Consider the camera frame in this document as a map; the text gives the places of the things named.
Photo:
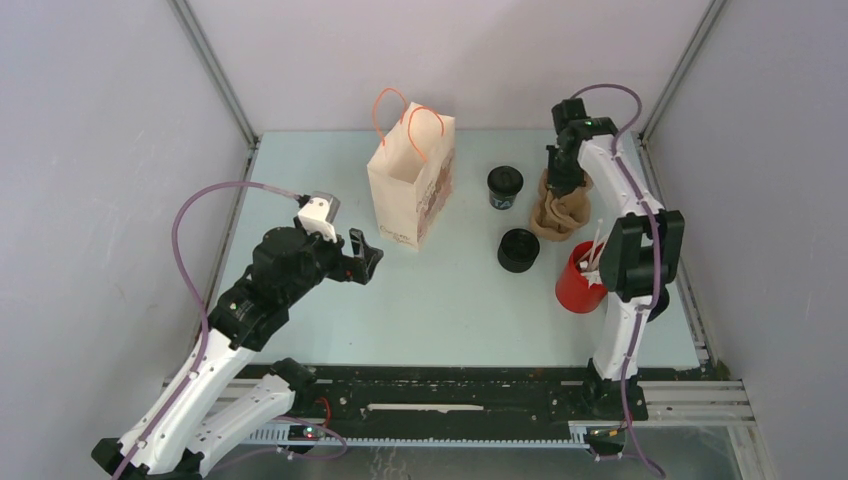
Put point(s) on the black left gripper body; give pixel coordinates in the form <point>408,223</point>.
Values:
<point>330,258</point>

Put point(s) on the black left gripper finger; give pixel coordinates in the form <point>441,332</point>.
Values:
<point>362,251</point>
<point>358,272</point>

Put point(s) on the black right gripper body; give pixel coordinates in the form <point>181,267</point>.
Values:
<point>563,174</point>

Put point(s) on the brown pulp cup carrier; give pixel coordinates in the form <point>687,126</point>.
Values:
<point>557,219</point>

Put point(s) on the black coffee cup lid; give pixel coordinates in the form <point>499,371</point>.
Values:
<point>505,180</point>

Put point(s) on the dark takeout coffee cup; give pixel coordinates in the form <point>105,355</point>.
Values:
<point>503,198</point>

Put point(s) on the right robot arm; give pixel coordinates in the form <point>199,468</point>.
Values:
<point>636,262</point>

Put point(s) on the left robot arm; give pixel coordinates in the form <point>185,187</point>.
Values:
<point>178,438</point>

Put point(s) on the red straw holder cup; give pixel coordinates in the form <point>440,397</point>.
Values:
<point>573,290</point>

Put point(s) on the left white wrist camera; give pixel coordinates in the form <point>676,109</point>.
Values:
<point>317,213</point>

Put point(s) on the paper bag orange handles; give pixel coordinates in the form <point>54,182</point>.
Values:
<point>412,170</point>

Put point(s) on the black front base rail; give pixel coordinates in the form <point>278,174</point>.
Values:
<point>474,404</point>

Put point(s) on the aluminium frame rail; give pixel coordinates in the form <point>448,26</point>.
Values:
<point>187,18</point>

